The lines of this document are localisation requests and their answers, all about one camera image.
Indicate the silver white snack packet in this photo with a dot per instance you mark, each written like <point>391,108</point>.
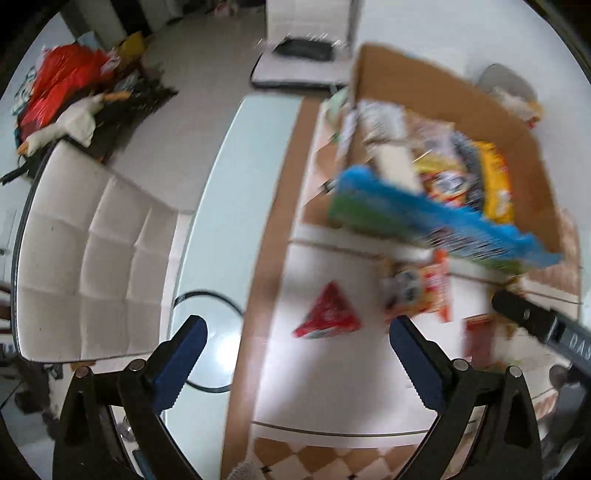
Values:
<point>381,120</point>

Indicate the black yellow noodle packet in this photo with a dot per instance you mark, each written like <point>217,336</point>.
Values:
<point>491,180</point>

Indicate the red triangular snack packet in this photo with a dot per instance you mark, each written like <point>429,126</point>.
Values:
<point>328,316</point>

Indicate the red plastic bag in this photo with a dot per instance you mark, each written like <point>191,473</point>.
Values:
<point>60,78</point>

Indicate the plaid cloth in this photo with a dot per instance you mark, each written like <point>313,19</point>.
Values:
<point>23,92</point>

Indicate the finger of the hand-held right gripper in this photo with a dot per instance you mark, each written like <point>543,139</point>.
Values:
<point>521,311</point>

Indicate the cardboard box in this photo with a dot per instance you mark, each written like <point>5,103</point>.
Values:
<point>461,101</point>

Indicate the yellow container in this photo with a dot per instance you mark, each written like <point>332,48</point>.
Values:
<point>131,42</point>

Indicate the white goose plush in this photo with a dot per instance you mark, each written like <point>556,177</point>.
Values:
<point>74,122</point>

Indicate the white padded chair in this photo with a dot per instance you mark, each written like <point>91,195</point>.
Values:
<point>92,254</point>
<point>300,69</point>

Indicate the black bag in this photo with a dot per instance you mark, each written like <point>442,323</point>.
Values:
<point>302,48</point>

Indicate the grey chair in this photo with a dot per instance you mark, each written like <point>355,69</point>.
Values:
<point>501,76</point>

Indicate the orange panda snack packet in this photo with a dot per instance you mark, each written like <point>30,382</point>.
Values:
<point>418,290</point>

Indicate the dark red sachet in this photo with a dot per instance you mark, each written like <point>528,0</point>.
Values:
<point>478,339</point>

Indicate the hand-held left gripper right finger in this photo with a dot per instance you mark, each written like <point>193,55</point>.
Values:
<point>415,364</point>

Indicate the dark bench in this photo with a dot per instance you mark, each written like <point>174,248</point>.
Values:
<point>134,99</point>

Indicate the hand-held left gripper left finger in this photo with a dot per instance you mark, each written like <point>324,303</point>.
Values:
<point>182,364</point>

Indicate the pile of snack packets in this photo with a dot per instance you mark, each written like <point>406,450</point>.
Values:
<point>521,106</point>

